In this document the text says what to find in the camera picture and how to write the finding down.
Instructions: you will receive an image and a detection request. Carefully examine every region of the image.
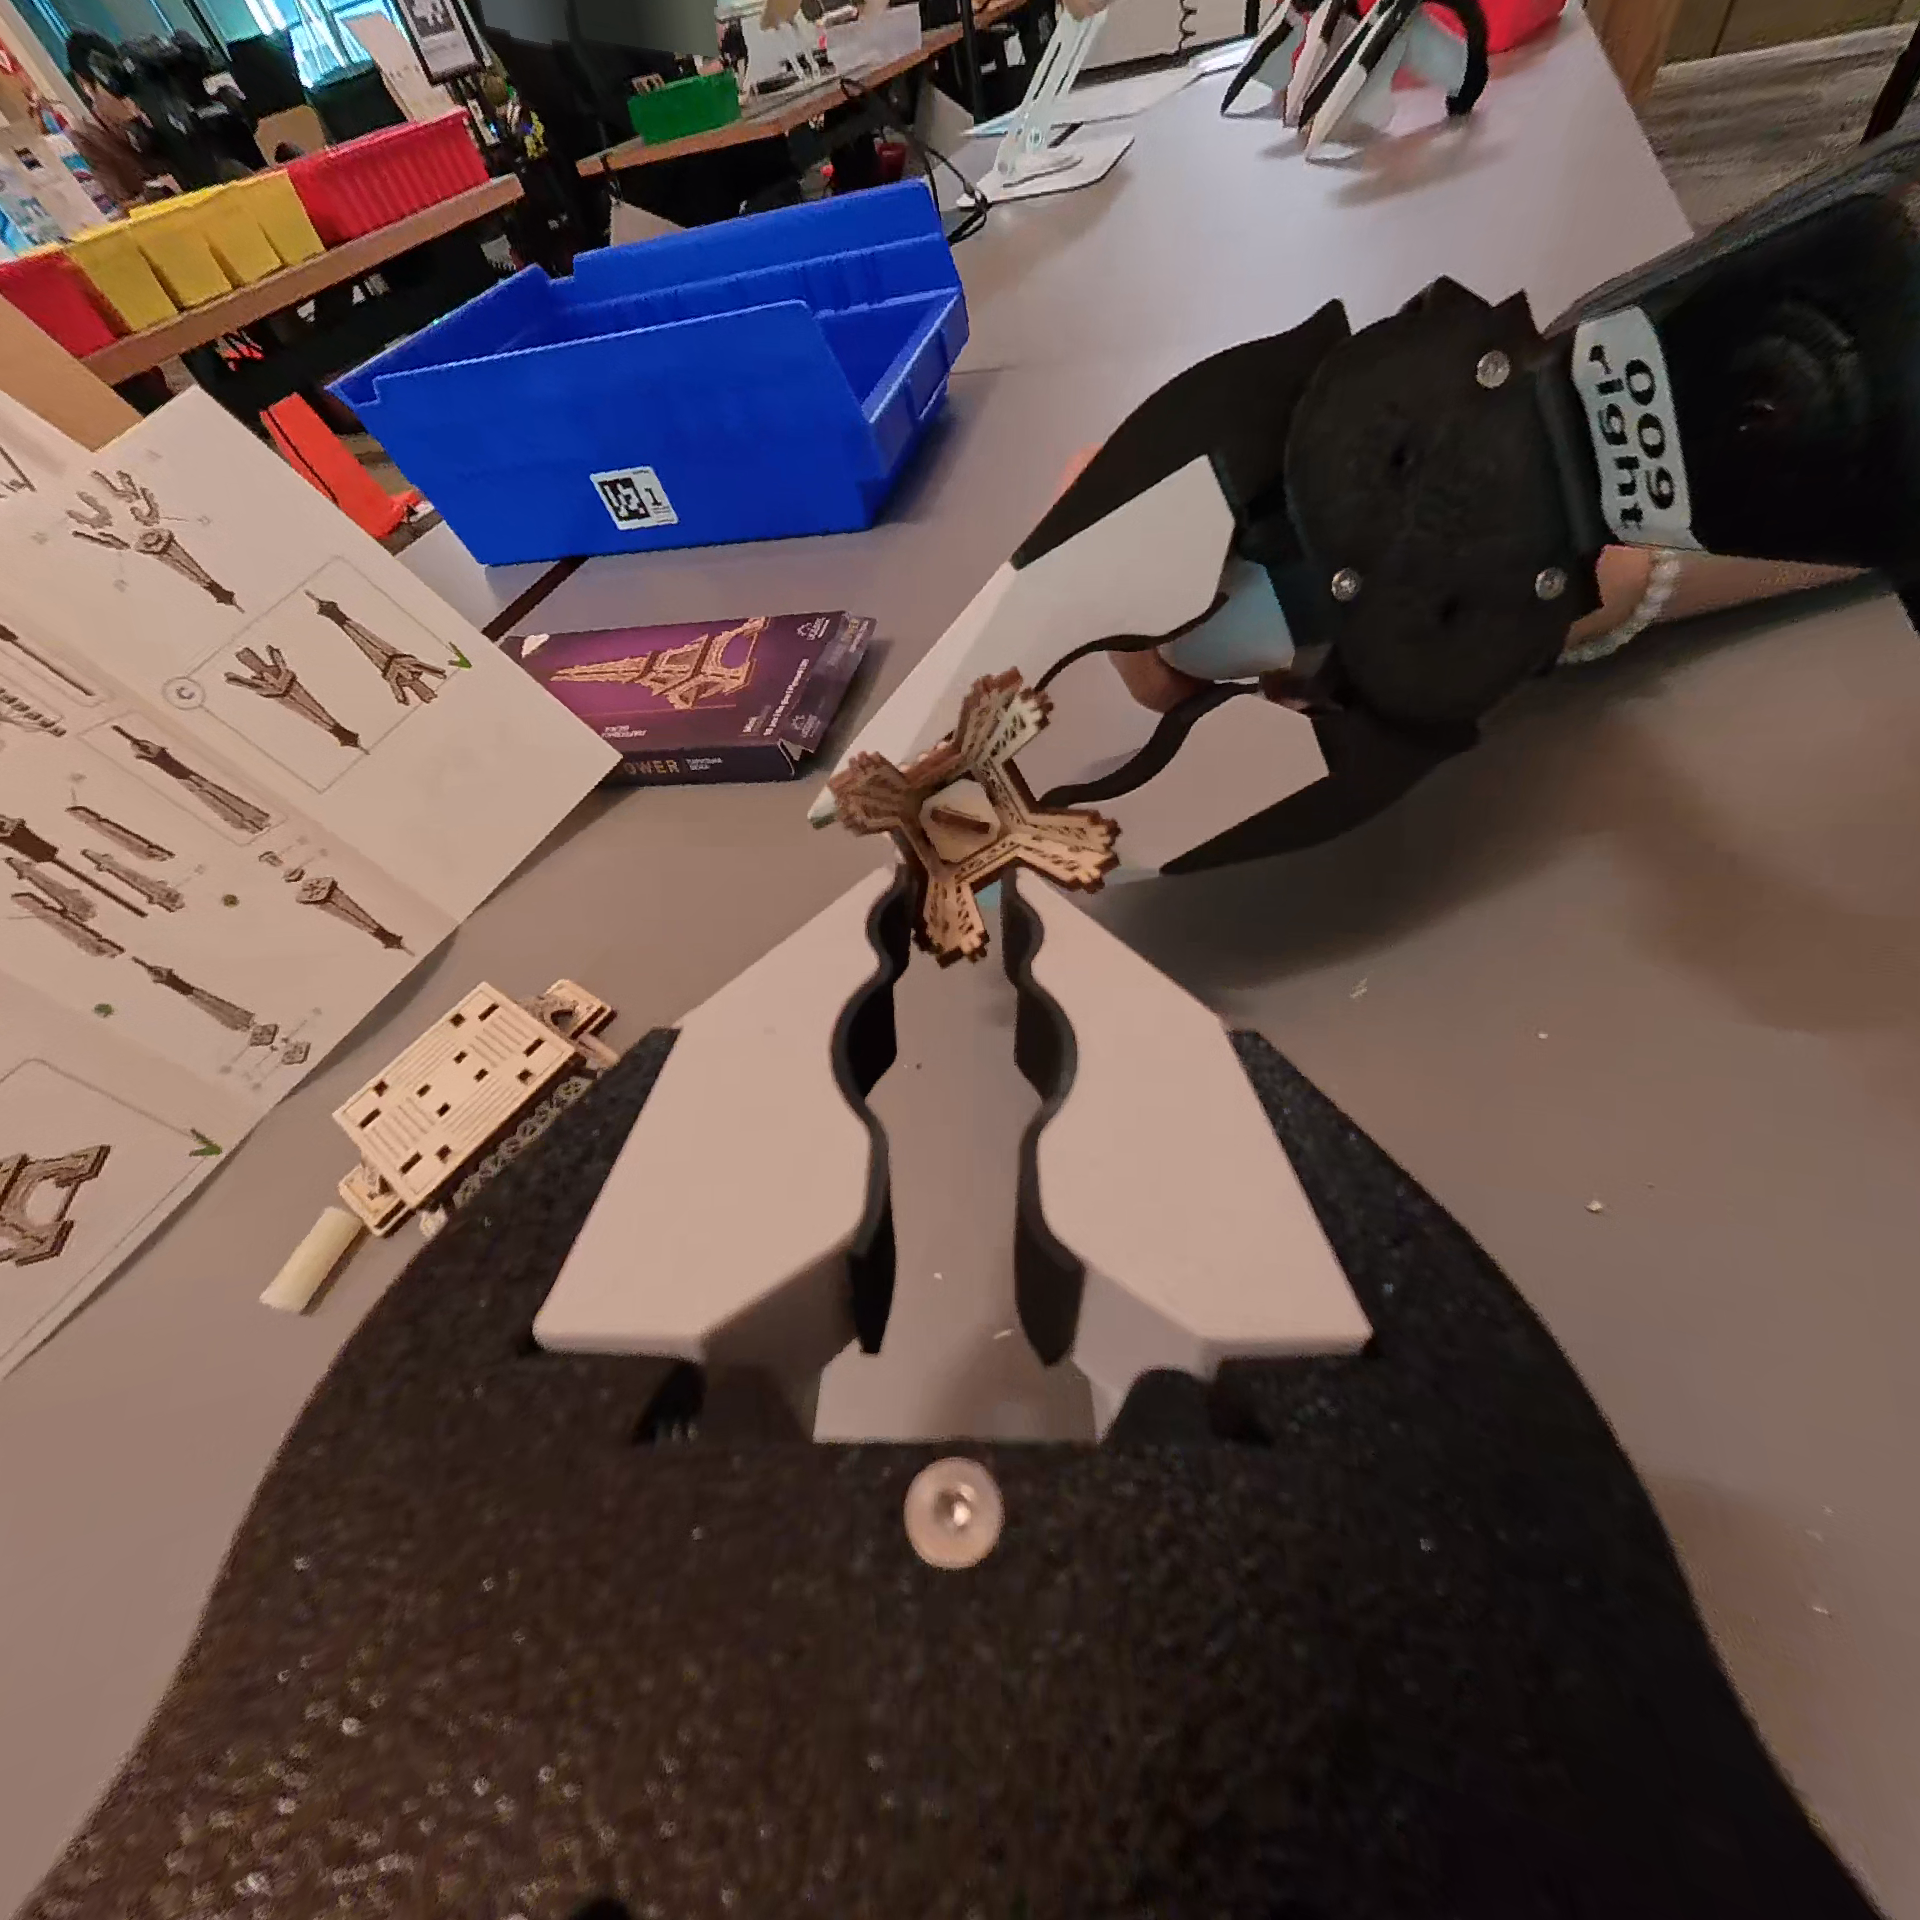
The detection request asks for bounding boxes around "white diagram instruction sheet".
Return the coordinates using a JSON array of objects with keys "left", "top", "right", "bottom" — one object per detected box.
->
[{"left": 0, "top": 386, "right": 619, "bottom": 1383}]

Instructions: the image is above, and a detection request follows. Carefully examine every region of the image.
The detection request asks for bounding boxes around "wooden tower base piece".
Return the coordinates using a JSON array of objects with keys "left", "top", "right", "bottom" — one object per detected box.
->
[{"left": 334, "top": 977, "right": 619, "bottom": 1240}]

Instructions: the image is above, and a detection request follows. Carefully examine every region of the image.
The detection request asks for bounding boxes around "wooden tower model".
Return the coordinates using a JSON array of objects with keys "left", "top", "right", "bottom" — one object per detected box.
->
[{"left": 828, "top": 670, "right": 1124, "bottom": 964}]

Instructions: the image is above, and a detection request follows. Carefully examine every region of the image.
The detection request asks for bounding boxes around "person's right forearm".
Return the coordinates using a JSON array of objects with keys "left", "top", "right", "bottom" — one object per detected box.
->
[{"left": 1591, "top": 543, "right": 1894, "bottom": 649}]

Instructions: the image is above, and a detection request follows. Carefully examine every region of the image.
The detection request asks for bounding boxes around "white tablet stand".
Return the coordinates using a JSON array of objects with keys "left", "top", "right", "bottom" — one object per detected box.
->
[{"left": 975, "top": 7, "right": 1135, "bottom": 191}]

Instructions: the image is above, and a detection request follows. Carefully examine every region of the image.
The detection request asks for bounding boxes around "unused hand-held gripper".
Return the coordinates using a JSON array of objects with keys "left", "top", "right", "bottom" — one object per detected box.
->
[{"left": 1219, "top": 0, "right": 1568, "bottom": 164}]

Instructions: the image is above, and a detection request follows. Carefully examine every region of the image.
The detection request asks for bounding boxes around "grey desk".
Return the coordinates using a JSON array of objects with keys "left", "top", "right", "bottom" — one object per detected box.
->
[{"left": 0, "top": 0, "right": 1920, "bottom": 1786}]

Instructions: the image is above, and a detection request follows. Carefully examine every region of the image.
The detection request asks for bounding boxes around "orange plastic object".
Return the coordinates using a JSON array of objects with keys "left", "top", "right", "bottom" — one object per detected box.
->
[{"left": 263, "top": 392, "right": 422, "bottom": 543}]

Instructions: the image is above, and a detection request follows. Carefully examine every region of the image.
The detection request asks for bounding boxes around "green plastic bin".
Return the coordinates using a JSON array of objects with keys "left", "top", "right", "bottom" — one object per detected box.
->
[{"left": 625, "top": 65, "right": 745, "bottom": 146}]

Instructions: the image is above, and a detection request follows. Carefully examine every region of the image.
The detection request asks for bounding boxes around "person's right hand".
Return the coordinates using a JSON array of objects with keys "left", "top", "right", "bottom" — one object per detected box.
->
[{"left": 1117, "top": 650, "right": 1268, "bottom": 713}]

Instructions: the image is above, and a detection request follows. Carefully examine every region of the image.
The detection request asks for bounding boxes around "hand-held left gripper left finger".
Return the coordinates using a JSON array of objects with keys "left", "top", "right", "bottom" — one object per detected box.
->
[{"left": 533, "top": 865, "right": 911, "bottom": 1389}]

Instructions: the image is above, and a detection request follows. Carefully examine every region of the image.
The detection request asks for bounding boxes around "purple puzzle box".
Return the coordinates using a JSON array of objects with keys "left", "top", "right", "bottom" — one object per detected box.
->
[{"left": 499, "top": 609, "right": 876, "bottom": 785}]

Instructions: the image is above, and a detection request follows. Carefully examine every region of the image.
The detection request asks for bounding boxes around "cream wax stick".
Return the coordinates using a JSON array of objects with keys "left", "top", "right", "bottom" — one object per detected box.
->
[{"left": 259, "top": 1207, "right": 365, "bottom": 1316}]

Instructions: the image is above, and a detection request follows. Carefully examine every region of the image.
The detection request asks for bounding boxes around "black framed sign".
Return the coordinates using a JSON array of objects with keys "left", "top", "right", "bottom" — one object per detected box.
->
[{"left": 398, "top": 0, "right": 492, "bottom": 87}]

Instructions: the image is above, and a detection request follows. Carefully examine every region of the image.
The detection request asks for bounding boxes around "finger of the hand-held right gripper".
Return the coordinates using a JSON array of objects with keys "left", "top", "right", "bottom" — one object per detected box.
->
[
  {"left": 806, "top": 455, "right": 1251, "bottom": 832},
  {"left": 1041, "top": 681, "right": 1334, "bottom": 872}
]

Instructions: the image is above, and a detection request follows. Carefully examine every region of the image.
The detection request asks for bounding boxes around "yellow plastic bin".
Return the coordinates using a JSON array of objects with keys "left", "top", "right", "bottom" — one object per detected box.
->
[
  {"left": 195, "top": 168, "right": 327, "bottom": 288},
  {"left": 67, "top": 209, "right": 203, "bottom": 335}
]

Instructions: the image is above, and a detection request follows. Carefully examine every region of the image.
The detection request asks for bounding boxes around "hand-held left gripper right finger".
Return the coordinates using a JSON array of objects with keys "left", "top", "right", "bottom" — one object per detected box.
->
[{"left": 1001, "top": 877, "right": 1375, "bottom": 1408}]

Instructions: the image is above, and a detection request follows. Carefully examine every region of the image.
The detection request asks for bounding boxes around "red ribbed bin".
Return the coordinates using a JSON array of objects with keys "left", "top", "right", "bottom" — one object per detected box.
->
[
  {"left": 285, "top": 110, "right": 492, "bottom": 248},
  {"left": 0, "top": 246, "right": 121, "bottom": 360}
]

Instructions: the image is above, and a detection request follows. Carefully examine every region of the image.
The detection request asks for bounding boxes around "blue plastic bin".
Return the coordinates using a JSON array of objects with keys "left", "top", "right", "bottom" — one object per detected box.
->
[{"left": 327, "top": 181, "right": 971, "bottom": 566}]

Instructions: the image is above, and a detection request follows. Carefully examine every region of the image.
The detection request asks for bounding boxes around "pearl bracelet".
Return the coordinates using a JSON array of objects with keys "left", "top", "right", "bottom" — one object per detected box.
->
[{"left": 1557, "top": 546, "right": 1679, "bottom": 664}]

